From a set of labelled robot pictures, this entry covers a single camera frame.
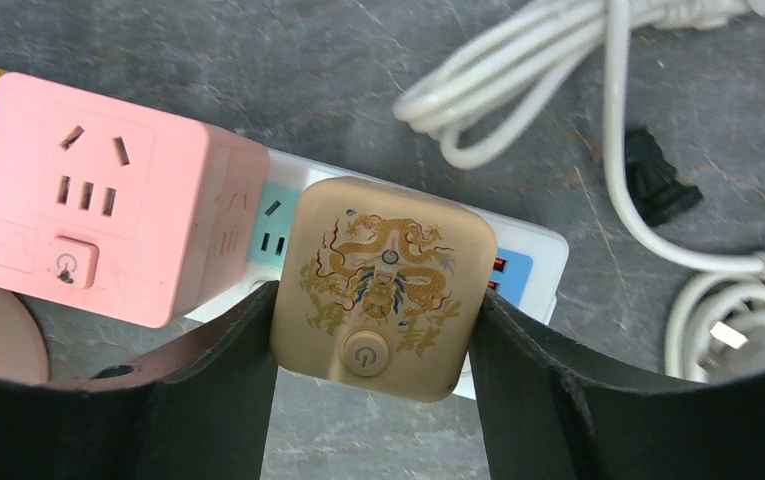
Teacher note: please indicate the pink cube socket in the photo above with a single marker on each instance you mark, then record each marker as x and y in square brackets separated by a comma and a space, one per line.
[119, 209]

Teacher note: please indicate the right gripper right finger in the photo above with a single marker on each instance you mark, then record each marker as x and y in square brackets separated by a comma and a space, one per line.
[552, 408]

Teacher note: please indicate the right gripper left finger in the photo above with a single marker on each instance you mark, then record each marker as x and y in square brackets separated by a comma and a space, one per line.
[197, 407]

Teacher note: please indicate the tan dragon cube socket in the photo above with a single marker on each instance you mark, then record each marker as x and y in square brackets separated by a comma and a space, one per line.
[380, 288]

